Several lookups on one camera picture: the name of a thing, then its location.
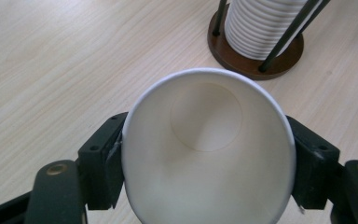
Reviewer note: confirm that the stack of white paper cups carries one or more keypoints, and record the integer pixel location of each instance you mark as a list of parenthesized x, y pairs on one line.
[(254, 28)]

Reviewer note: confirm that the single white paper cup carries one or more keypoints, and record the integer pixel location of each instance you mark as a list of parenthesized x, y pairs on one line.
[(205, 174)]

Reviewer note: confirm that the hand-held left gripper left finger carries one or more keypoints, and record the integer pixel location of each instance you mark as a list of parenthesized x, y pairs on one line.
[(101, 165)]

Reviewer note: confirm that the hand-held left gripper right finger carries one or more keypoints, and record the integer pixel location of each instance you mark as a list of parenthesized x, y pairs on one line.
[(315, 168)]

